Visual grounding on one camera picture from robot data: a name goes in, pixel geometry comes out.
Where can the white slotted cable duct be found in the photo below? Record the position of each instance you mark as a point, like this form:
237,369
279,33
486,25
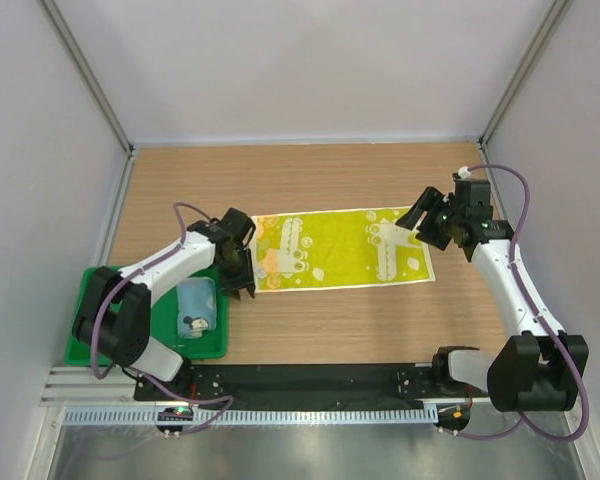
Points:
178,416

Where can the green plastic tray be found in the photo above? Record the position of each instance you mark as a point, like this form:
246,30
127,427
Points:
212,345

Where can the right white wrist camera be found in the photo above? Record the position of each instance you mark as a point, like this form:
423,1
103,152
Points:
463,173

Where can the yellow green patterned towel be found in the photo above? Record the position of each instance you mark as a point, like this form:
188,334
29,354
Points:
337,249

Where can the blue polka dot towel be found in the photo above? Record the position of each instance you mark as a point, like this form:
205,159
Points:
196,307

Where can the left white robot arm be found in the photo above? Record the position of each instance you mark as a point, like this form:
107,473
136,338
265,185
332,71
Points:
114,315

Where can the right aluminium frame post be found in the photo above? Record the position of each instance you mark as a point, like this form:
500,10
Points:
532,54

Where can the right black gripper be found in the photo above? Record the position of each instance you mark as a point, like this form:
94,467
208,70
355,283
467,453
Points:
430,201

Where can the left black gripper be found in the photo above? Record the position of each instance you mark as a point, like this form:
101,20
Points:
232,286

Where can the left aluminium frame post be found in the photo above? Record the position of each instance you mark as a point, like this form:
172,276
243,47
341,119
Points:
77,57

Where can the aluminium frame post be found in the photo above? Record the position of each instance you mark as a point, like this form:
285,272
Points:
77,57
532,54

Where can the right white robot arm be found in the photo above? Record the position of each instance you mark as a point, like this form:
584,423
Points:
520,310

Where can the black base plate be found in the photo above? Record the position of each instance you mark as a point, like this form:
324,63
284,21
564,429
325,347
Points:
321,388

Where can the aluminium front rail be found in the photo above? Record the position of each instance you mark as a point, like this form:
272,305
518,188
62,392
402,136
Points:
73,385

